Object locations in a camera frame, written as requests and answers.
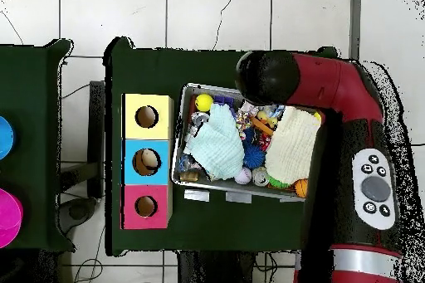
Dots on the cream waffle cloth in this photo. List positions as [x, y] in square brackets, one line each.
[292, 147]

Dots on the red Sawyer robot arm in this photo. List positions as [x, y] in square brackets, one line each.
[332, 83]

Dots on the silver mesh bin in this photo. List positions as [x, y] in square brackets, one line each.
[212, 185]

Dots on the wooden three-hole box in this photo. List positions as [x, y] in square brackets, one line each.
[132, 130]

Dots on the mint waffle cloth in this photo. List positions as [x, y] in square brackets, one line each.
[219, 143]

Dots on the silver metallic toy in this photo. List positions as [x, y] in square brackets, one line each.
[199, 118]

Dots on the yellow smiley ball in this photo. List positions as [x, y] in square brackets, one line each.
[204, 102]

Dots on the purple plastic toy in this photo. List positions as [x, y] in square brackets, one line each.
[223, 99]

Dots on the blue spiky ball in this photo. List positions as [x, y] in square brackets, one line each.
[254, 157]

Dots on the white baseball toy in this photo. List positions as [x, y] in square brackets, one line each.
[243, 176]

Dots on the grey tape strip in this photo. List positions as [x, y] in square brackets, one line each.
[238, 197]
[196, 195]

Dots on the silver drink can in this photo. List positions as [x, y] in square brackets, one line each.
[260, 176]

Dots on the dark green tablecloth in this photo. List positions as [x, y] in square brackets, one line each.
[199, 67]

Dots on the green spiky ball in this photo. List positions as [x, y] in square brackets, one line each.
[277, 182]

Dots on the orange basketball toy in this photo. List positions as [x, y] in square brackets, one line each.
[301, 188]

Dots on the plain yellow ball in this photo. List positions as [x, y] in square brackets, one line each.
[317, 116]

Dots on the green cloth side table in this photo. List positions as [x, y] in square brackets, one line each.
[30, 97]

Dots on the blue bowl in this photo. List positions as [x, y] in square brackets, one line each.
[6, 138]

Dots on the magenta bowl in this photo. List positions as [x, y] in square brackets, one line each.
[9, 218]

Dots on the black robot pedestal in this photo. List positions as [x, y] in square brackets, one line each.
[215, 268]

